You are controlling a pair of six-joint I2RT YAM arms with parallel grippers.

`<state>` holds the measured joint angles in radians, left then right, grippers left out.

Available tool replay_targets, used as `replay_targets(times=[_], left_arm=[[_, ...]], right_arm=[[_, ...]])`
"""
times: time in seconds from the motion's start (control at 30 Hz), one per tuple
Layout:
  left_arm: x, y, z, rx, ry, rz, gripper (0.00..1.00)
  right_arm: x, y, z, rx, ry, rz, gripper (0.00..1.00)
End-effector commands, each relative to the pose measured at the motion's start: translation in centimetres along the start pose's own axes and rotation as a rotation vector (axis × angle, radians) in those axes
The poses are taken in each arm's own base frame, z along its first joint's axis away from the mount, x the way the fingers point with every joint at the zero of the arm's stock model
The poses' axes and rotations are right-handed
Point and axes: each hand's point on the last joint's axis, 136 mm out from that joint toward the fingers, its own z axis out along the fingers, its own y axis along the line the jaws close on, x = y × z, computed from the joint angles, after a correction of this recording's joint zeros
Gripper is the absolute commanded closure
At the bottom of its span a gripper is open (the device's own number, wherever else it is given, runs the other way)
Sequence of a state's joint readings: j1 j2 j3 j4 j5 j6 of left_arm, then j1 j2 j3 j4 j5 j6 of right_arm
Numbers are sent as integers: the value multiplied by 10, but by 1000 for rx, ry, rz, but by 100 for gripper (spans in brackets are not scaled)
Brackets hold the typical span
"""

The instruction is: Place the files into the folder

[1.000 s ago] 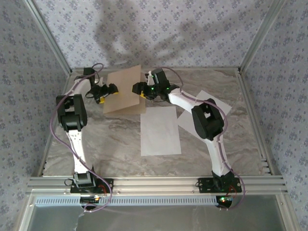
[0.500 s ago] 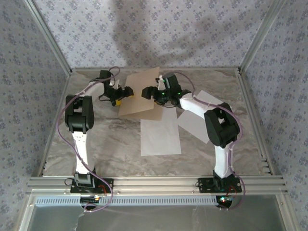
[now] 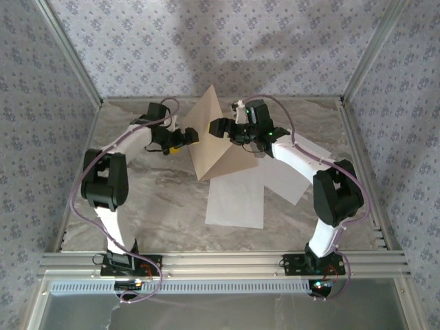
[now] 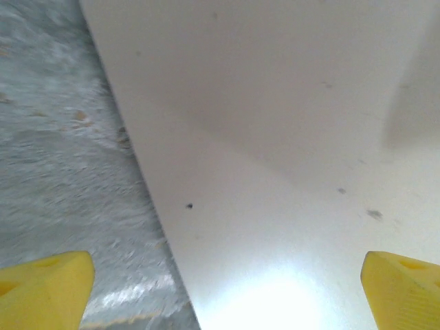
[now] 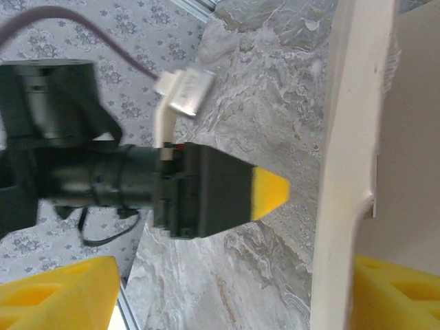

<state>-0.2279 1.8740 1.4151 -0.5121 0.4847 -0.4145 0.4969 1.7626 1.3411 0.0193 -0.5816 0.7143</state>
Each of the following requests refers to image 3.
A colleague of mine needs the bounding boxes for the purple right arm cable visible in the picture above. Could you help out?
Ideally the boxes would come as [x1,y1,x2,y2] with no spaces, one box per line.
[245,95,372,303]

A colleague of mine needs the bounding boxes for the white paper sheet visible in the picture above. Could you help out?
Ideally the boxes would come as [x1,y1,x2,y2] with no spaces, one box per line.
[205,164,265,230]
[259,132,333,206]

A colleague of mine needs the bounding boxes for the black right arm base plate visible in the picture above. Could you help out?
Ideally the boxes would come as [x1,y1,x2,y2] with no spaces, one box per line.
[282,253,347,277]

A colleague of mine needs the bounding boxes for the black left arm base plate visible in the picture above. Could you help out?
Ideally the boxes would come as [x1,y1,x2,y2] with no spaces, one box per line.
[100,253,163,277]

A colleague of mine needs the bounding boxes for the small circuit board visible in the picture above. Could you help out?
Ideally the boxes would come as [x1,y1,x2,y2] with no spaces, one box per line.
[309,280,336,292]
[115,278,144,292]

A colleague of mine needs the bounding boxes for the aluminium frame post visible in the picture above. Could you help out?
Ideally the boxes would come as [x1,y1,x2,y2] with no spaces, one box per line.
[34,0,104,106]
[342,0,410,104]

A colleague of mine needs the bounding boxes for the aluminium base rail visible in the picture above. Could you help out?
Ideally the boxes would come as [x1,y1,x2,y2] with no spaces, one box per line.
[37,252,412,279]

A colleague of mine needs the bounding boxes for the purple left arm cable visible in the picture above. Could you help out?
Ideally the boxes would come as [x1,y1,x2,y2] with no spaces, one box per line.
[70,98,182,304]

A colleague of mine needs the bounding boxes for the grey sheet metal panel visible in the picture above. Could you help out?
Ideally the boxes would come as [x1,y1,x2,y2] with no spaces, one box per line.
[27,278,426,330]

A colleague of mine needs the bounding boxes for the brown cardboard folder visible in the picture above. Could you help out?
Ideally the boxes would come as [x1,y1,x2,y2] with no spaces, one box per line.
[181,85,261,182]

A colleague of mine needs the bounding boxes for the grey slotted cable duct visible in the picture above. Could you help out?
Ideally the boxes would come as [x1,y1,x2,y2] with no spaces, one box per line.
[49,280,316,296]

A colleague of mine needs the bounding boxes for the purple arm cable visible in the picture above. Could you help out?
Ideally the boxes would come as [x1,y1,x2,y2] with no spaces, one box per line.
[70,98,182,304]
[245,95,372,303]

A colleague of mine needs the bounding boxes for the thin aluminium table edge rail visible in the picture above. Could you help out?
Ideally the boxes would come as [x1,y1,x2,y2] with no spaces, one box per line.
[101,96,344,103]

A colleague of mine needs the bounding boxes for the aluminium side rail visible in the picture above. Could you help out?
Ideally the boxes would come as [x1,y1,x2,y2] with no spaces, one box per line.
[51,101,104,254]
[338,98,402,254]

